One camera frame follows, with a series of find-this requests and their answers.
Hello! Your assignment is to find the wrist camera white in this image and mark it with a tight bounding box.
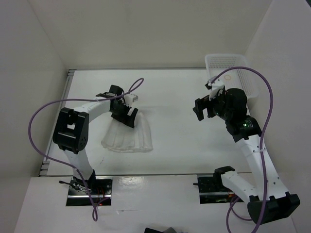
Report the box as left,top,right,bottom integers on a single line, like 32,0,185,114
205,76,225,101
124,94,138,106

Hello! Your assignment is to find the dark object bottom edge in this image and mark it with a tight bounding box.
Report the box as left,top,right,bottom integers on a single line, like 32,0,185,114
144,227,177,233

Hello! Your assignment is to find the aluminium table edge rail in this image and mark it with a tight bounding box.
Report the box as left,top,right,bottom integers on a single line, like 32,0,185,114
38,69,76,177

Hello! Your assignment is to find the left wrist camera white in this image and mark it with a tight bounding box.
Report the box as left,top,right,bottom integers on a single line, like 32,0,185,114
124,94,138,106

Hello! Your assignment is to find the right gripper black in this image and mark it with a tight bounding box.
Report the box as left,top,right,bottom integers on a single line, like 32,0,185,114
192,88,232,120

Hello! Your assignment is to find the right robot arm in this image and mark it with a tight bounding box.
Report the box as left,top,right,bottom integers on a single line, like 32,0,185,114
193,88,300,224

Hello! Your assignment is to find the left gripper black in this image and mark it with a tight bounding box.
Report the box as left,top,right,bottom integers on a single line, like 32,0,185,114
110,100,138,128

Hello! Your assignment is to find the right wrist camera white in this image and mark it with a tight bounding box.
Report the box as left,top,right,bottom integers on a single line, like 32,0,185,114
205,76,225,101

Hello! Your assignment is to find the white pleated skirt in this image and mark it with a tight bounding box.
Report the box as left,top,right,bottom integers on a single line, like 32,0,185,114
101,112,153,153

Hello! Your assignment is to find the white plastic basket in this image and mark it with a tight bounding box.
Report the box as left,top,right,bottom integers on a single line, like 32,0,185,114
205,54,259,100

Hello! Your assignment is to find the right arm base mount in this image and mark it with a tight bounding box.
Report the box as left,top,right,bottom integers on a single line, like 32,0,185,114
193,173,237,204

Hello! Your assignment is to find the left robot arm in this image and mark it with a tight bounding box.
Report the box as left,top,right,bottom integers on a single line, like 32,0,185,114
52,85,138,194

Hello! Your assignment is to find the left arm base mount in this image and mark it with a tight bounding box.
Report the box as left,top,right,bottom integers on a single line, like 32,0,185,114
59,177,113,206

